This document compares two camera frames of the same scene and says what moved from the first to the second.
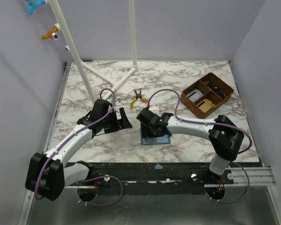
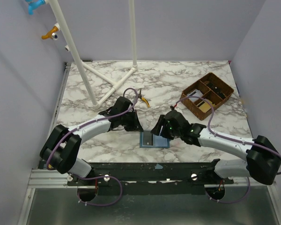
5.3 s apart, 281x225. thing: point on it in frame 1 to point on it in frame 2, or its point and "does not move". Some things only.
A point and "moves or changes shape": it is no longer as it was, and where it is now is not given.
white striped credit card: (195, 95) does not move
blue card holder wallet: (162, 139) moves or changes shape
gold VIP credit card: (205, 105) does not move
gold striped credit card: (205, 105) does not move
